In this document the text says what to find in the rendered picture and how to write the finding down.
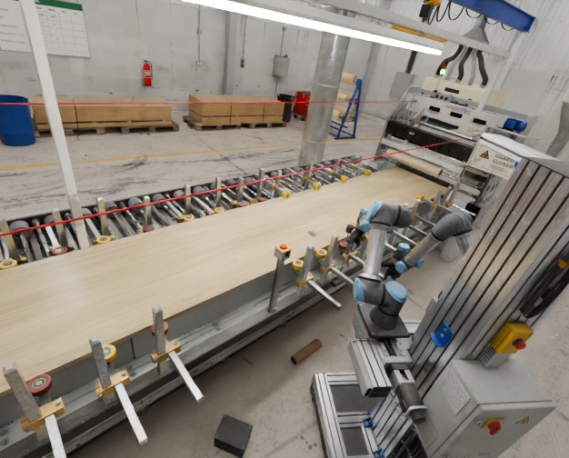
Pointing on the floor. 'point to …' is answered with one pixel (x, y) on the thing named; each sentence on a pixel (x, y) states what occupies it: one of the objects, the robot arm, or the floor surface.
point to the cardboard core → (305, 352)
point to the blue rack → (347, 114)
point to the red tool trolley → (302, 104)
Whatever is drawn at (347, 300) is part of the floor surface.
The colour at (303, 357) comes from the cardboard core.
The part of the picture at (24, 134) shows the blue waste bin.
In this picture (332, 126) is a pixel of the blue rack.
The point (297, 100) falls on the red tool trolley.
